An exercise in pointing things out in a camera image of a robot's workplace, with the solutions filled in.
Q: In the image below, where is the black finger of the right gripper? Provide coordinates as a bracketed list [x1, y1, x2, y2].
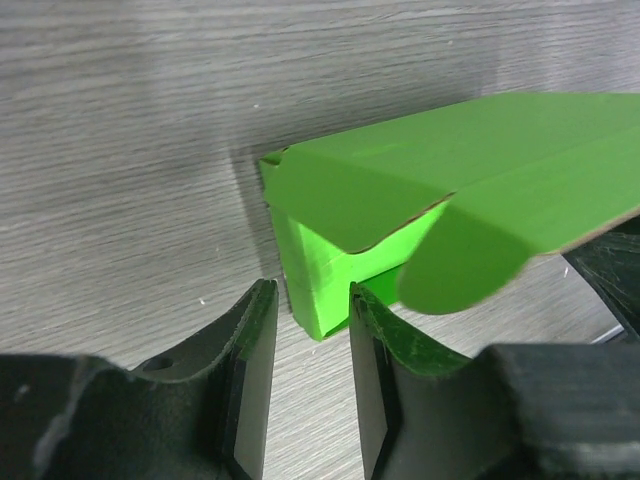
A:
[563, 216, 639, 342]

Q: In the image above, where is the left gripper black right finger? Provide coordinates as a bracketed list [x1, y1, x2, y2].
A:
[349, 284, 639, 479]

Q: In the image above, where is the green paper box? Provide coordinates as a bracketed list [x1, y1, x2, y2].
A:
[260, 92, 639, 341]

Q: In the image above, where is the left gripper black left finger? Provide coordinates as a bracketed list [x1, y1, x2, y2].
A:
[1, 279, 279, 479]

